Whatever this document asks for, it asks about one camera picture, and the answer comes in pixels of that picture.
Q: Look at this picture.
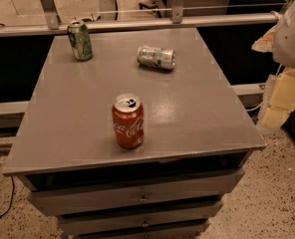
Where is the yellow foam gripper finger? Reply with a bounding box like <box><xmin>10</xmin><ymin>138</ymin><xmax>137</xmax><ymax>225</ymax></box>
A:
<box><xmin>251</xmin><ymin>26</ymin><xmax>276</xmax><ymax>53</ymax></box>

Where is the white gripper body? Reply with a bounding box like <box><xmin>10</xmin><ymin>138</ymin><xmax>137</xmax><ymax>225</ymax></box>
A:
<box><xmin>273</xmin><ymin>1</ymin><xmax>295</xmax><ymax>68</ymax></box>

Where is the silver 7up can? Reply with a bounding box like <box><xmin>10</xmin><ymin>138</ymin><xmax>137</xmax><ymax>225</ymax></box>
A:
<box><xmin>138</xmin><ymin>46</ymin><xmax>176</xmax><ymax>70</ymax></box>

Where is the red Coca-Cola can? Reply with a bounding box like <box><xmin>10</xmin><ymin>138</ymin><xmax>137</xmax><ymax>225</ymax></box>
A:
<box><xmin>112</xmin><ymin>94</ymin><xmax>144</xmax><ymax>149</ymax></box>

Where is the green soda can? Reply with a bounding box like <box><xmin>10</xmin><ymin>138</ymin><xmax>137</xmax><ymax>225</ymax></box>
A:
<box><xmin>67</xmin><ymin>20</ymin><xmax>93</xmax><ymax>61</ymax></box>

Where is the grey drawer cabinet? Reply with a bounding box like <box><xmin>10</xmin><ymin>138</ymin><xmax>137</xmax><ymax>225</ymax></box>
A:
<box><xmin>4</xmin><ymin>29</ymin><xmax>265</xmax><ymax>239</ymax></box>

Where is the metal railing frame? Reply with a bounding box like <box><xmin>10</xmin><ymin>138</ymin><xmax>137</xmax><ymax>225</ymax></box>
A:
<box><xmin>0</xmin><ymin>0</ymin><xmax>295</xmax><ymax>38</ymax></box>

